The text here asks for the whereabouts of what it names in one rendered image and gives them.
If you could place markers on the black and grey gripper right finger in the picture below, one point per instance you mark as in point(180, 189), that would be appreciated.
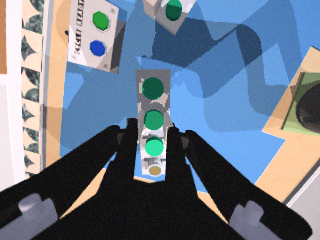
point(253, 213)

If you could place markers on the blue flat mat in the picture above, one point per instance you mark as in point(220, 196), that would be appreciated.
point(231, 62)

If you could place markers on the white sloping button panel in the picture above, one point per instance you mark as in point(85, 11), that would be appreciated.
point(95, 35)

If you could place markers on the dark table edge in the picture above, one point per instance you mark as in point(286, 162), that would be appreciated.
point(44, 96)

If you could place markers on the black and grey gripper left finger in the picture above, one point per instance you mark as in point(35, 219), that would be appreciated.
point(32, 205)

